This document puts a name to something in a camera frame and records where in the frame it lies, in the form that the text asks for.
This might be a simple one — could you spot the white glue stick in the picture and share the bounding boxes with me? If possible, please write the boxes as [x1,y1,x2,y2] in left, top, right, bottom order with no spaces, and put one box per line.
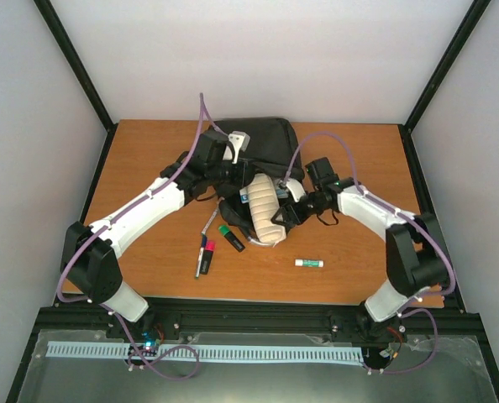
[294,259,324,268]

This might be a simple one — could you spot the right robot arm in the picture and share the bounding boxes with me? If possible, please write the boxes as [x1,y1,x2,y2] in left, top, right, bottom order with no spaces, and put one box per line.
[271,181,456,322]

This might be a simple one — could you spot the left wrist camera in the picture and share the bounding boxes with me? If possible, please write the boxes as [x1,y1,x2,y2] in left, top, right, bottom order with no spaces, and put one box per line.
[193,129,250,163]

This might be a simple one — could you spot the black aluminium frame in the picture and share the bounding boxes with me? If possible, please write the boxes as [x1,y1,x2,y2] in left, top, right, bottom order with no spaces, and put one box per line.
[7,1,499,402]

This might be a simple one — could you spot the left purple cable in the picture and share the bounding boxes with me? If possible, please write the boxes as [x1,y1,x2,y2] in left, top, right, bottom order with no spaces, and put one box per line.
[55,92,234,381]

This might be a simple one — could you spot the dog picture book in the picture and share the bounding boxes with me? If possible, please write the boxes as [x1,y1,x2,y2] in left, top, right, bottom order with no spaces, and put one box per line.
[239,187,290,204]

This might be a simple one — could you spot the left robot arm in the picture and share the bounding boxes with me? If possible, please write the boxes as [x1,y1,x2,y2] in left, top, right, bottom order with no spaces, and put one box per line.
[56,156,255,338]

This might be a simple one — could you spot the cream pencil case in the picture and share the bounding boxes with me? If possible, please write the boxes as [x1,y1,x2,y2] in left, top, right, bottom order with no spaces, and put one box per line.
[247,173,286,246]

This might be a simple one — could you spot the light blue cable duct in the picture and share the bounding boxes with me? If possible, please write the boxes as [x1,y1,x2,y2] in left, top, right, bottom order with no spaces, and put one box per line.
[45,341,364,366]

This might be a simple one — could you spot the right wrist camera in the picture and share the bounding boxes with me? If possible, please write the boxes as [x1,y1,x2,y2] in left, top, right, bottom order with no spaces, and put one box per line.
[282,157,339,202]

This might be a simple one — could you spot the pink highlighter marker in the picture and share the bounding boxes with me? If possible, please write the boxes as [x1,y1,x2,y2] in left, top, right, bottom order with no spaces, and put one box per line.
[199,240,216,275]

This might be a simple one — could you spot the green highlighter marker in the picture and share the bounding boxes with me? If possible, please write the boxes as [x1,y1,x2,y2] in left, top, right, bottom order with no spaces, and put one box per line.
[218,225,245,252]

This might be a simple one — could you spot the silver pen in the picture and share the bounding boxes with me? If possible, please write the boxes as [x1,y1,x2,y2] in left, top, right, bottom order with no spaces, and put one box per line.
[201,204,219,235]

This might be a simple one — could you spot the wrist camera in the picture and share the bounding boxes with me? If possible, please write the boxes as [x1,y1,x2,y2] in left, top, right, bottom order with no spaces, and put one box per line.
[282,157,339,202]
[193,129,250,163]

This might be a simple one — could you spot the black student bag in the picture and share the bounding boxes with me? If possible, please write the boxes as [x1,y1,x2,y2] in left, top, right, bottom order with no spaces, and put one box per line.
[216,117,305,247]

